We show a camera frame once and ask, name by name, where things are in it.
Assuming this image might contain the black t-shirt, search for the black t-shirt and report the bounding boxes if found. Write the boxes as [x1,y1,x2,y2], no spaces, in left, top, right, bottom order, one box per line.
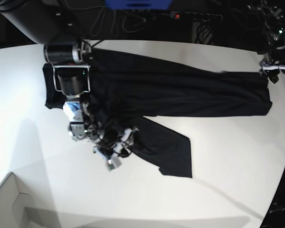
[43,48,272,178]

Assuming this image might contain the blue plastic bin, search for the blue plastic bin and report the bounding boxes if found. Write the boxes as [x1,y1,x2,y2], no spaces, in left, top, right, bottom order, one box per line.
[105,0,172,10]

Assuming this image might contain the white cardboard box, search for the white cardboard box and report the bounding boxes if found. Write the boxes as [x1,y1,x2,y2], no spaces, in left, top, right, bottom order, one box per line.
[0,171,62,228]

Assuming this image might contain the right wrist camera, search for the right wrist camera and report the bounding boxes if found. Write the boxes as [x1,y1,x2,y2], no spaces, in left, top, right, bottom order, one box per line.
[106,157,122,171]

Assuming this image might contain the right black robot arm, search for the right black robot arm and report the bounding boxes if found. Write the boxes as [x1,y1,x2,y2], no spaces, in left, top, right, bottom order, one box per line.
[0,0,138,170]

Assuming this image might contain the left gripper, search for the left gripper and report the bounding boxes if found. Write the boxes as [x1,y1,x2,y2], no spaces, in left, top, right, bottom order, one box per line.
[259,54,285,84]

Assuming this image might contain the grey cables on floor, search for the grey cables on floor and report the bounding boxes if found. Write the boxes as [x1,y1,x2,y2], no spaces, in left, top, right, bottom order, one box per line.
[68,0,162,38]

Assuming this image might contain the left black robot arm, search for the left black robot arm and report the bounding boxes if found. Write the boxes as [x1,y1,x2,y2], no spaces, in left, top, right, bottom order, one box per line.
[247,0,285,84]

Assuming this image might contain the black power strip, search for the black power strip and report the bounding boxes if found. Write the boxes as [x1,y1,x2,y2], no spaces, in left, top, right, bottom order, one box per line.
[169,11,223,22]

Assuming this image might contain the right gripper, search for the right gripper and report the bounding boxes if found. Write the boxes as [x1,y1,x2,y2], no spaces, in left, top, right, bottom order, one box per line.
[92,127,139,164]

